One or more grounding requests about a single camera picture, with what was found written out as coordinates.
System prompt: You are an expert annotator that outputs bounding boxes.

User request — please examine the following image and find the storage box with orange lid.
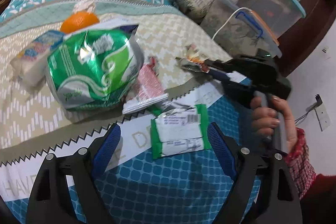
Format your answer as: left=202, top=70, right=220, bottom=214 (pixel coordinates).
left=200, top=0, right=282, bottom=57

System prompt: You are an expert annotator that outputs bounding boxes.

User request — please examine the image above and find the foil wrapper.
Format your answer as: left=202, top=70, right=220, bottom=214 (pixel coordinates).
left=175, top=45, right=211, bottom=74

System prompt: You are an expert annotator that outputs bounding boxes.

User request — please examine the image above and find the orange fruit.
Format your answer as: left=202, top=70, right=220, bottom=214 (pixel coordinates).
left=59, top=11, right=100, bottom=33

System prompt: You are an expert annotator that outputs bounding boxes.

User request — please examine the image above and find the tissue packet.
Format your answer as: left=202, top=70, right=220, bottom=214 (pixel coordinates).
left=10, top=30, right=67, bottom=87

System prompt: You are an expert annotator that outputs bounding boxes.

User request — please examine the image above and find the green and white wrapper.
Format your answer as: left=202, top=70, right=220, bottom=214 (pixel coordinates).
left=150, top=104, right=212, bottom=159

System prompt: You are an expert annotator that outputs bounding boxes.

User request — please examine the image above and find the blue printed mat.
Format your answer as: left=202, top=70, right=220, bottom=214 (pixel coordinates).
left=0, top=81, right=263, bottom=224

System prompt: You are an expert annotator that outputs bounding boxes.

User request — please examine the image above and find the wall socket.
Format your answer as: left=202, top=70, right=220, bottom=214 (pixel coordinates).
left=314, top=94, right=332, bottom=132

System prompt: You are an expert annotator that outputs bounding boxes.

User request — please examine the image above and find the black cable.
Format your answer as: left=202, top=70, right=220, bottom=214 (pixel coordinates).
left=295, top=105, right=319, bottom=125

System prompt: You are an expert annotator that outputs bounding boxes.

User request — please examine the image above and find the white cable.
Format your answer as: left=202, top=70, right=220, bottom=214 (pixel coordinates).
left=212, top=7, right=253, bottom=41

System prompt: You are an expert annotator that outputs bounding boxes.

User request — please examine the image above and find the person's right hand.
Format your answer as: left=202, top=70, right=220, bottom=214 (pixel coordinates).
left=250, top=95, right=298, bottom=154

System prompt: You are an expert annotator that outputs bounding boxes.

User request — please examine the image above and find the green chip bag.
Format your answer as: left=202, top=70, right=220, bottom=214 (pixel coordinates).
left=46, top=18, right=145, bottom=110

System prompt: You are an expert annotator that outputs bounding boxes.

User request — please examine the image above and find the crumpled white tissue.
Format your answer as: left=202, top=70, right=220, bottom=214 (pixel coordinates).
left=73, top=0, right=95, bottom=15

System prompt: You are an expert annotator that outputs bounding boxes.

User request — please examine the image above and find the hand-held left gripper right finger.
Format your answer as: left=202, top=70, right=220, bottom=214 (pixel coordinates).
left=207, top=122, right=303, bottom=224

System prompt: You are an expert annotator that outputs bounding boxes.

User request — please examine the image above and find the red and white wrapper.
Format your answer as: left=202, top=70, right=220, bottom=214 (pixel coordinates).
left=122, top=56, right=169, bottom=115

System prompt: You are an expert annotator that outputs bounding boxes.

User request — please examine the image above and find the person's right forearm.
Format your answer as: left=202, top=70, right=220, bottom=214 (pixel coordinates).
left=283, top=127, right=336, bottom=224

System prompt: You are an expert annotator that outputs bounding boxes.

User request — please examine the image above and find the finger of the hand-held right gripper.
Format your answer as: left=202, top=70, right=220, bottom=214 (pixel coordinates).
left=209, top=69, right=250, bottom=86
left=204, top=59, right=237, bottom=70

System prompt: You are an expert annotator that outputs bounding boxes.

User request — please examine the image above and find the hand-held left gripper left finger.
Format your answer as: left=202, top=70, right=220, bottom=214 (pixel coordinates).
left=26, top=123, right=122, bottom=224

